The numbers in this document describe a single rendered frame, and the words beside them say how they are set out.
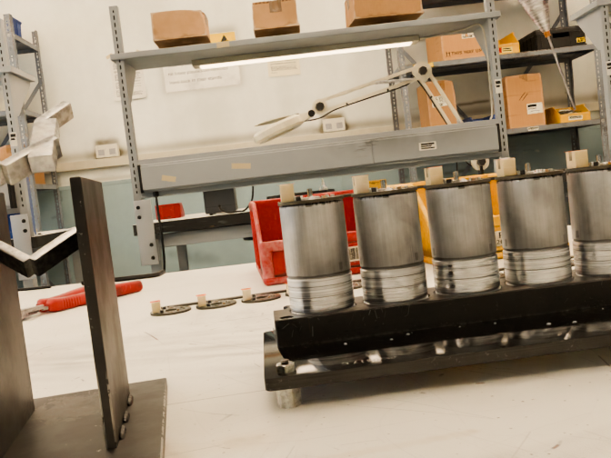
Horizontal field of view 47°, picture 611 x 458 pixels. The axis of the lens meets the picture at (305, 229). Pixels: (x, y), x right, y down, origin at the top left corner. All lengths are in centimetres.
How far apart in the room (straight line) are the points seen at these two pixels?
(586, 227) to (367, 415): 12
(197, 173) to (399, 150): 72
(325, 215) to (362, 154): 225
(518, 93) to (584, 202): 418
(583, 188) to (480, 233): 4
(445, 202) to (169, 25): 241
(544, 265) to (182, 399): 14
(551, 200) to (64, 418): 18
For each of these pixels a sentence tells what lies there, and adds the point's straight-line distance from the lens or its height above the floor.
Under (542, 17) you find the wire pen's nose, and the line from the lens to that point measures 27.
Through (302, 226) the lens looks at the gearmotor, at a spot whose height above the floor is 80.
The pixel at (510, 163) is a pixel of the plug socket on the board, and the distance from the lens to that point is 27.
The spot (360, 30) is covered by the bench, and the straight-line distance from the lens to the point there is 259.
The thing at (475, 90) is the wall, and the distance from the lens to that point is 482.
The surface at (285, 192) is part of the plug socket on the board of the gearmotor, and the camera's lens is 26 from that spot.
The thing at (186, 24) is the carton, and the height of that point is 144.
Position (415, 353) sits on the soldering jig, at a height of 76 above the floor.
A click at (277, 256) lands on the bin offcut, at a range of 49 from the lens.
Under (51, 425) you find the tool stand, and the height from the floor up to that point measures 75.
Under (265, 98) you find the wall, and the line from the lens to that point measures 466.
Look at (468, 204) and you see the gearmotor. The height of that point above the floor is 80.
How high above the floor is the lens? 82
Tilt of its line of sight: 3 degrees down
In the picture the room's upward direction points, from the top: 7 degrees counter-clockwise
